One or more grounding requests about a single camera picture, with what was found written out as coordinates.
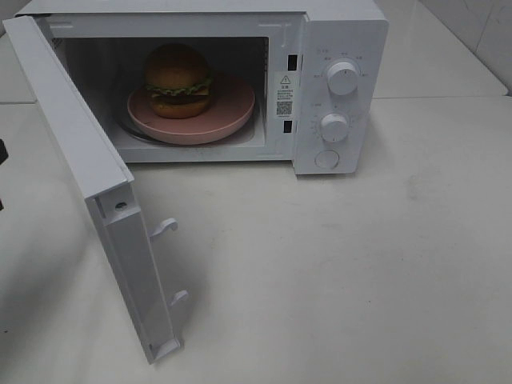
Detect white microwave oven body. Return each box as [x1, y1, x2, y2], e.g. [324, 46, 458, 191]
[13, 1, 388, 174]

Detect white microwave knob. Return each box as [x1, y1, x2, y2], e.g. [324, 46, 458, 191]
[326, 58, 360, 96]
[320, 114, 350, 142]

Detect burger with lettuce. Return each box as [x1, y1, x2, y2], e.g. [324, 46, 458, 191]
[144, 43, 214, 119]

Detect lower white microwave knob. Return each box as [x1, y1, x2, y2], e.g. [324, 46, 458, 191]
[320, 114, 350, 142]

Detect upper white microwave knob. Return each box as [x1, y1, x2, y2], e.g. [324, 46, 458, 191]
[326, 58, 360, 96]

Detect pink round plate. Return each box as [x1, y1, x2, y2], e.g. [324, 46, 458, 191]
[127, 74, 256, 146]

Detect white microwave door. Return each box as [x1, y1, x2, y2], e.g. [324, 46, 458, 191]
[4, 16, 182, 363]

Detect round white door button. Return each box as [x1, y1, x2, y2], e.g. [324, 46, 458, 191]
[314, 150, 339, 169]

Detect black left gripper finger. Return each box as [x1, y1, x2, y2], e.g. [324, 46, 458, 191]
[0, 139, 8, 165]

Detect glass microwave turntable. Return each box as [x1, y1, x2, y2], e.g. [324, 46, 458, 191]
[118, 102, 265, 147]

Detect white warning label sticker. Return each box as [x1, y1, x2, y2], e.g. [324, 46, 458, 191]
[274, 71, 297, 118]

